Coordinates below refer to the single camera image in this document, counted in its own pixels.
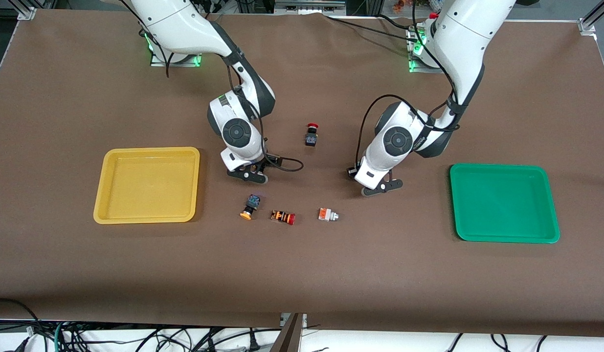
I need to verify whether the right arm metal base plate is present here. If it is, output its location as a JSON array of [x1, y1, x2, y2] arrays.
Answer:
[[150, 29, 204, 67]]

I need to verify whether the black cable on mat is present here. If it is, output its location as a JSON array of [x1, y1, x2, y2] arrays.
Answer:
[[326, 15, 415, 40]]

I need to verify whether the yellow cap push button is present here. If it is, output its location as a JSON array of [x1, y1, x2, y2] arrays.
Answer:
[[240, 194, 261, 221]]

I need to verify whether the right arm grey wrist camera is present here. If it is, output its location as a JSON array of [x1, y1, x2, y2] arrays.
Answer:
[[227, 168, 269, 185]]

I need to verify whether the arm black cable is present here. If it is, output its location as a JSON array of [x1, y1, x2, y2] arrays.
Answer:
[[356, 0, 461, 172], [117, 0, 305, 173]]

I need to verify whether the red cap orange striped button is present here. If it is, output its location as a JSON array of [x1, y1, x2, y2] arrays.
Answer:
[[270, 209, 296, 226]]

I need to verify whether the yellow plastic tray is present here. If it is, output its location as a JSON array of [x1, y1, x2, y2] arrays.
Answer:
[[93, 147, 201, 224]]

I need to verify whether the brown table mat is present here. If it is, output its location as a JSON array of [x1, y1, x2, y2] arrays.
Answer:
[[0, 9, 604, 337]]

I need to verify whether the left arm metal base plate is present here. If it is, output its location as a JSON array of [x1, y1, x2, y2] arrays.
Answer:
[[407, 27, 447, 74]]

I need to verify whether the aluminium table frame leg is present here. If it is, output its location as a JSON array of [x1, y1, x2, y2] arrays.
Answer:
[[270, 313, 307, 352]]

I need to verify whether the aluminium rail behind table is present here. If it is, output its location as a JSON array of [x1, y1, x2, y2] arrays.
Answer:
[[275, 0, 346, 15]]

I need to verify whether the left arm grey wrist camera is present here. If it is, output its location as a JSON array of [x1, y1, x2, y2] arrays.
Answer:
[[361, 179, 404, 197]]

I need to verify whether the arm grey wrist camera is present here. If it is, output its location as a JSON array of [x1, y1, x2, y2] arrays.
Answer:
[[361, 179, 404, 197], [227, 168, 269, 185]]

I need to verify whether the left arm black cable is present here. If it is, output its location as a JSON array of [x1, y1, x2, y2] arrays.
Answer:
[[356, 0, 461, 172]]

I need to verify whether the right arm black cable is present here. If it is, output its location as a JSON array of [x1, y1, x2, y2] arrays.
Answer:
[[117, 0, 305, 173]]

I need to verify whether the green plastic tray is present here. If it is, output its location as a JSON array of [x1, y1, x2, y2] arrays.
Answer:
[[449, 163, 560, 243]]

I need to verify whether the black cable under table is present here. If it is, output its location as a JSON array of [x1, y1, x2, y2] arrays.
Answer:
[[0, 298, 41, 338]]

